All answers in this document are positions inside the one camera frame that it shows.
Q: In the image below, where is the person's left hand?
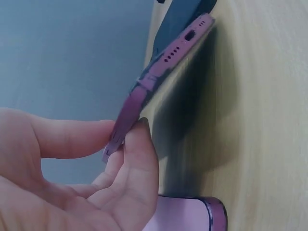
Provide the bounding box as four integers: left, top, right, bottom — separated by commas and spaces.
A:
0, 107, 160, 231

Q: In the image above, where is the dark blue flat object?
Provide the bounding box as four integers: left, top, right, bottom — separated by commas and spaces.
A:
150, 0, 218, 62

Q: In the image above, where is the pink phone frame with port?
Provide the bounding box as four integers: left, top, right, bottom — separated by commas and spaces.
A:
102, 13, 216, 164

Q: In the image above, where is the pink phone with dark edge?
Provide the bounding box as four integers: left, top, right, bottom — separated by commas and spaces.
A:
141, 194, 228, 231

